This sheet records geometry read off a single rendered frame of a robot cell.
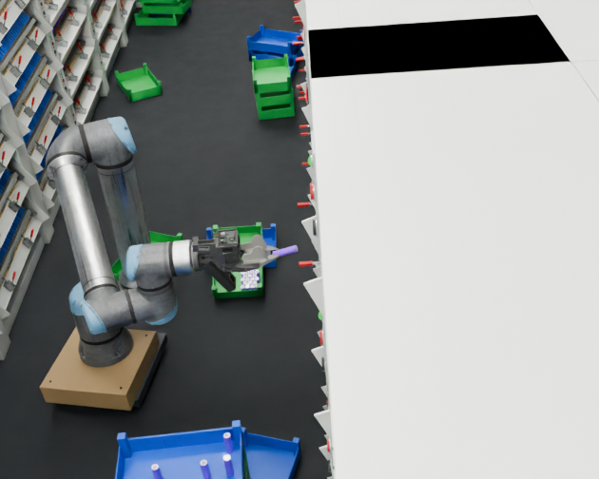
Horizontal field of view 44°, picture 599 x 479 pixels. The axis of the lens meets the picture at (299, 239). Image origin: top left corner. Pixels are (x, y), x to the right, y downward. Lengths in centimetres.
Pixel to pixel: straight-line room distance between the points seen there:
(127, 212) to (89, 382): 62
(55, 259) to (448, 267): 308
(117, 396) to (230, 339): 51
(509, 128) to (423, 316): 19
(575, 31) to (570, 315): 34
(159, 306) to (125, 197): 52
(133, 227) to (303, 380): 81
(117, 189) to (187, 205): 125
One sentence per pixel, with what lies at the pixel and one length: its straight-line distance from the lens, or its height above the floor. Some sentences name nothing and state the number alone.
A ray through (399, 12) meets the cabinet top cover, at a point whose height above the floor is 177.
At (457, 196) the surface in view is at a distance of 45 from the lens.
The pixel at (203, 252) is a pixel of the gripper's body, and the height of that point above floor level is 87.
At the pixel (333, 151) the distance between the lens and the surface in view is 49.
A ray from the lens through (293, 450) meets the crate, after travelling 246.
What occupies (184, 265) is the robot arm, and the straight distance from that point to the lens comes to 186.
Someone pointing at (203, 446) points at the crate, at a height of 48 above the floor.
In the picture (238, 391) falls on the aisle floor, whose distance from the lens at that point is 268.
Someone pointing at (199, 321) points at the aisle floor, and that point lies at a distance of 294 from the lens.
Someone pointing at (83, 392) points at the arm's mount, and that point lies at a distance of 263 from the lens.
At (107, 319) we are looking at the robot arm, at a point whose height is 74.
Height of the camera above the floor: 203
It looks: 39 degrees down
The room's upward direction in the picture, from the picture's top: 5 degrees counter-clockwise
